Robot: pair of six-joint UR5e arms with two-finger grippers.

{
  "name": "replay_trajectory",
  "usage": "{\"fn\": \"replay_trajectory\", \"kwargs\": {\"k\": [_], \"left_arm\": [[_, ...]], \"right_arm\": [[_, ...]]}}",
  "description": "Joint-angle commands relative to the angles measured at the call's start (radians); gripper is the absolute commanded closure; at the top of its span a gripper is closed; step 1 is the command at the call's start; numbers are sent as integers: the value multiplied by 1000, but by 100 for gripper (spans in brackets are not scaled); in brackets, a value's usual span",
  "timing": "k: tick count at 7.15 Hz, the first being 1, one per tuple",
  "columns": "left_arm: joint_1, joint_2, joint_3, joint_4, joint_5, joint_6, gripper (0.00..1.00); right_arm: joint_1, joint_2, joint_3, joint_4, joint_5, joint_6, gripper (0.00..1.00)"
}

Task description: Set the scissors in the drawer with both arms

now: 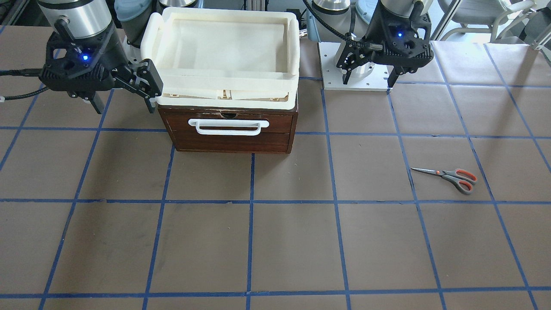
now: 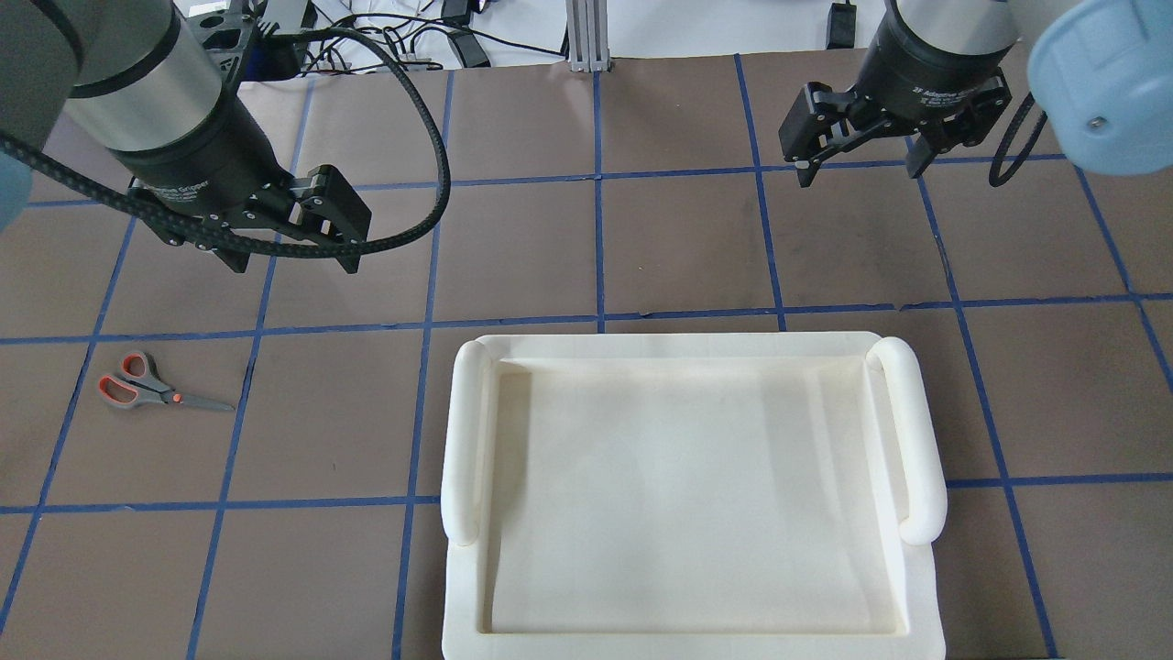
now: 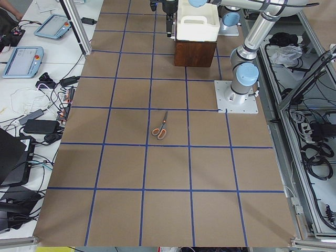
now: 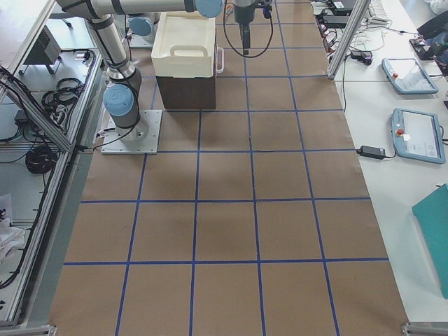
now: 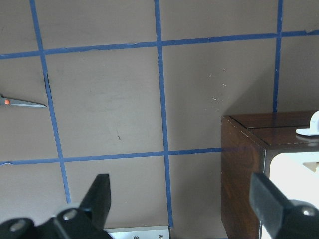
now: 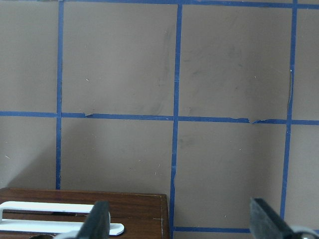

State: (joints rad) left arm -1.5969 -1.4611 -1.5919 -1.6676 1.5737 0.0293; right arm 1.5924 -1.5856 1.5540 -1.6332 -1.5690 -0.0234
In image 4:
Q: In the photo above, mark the blue teach pendant far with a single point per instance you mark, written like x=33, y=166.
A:
x=408, y=77

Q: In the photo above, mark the black power adapter brick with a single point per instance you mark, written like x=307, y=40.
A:
x=371, y=152

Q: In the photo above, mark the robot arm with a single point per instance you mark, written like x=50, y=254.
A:
x=142, y=24
x=122, y=98

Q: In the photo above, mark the aluminium frame post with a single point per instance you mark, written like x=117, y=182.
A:
x=354, y=21

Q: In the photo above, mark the blue teach pendant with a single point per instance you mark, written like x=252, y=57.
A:
x=417, y=135
x=408, y=77

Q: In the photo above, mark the white plastic tray box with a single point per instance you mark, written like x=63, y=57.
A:
x=184, y=45

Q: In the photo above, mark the blue teach pendant near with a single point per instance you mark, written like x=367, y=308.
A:
x=417, y=135

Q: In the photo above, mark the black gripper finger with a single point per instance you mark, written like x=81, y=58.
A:
x=248, y=39
x=242, y=29

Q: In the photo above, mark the grey electronics box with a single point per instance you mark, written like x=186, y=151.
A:
x=45, y=51

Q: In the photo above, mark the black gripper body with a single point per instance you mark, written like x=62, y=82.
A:
x=243, y=14

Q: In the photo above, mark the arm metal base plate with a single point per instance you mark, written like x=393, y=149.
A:
x=142, y=139
x=142, y=42

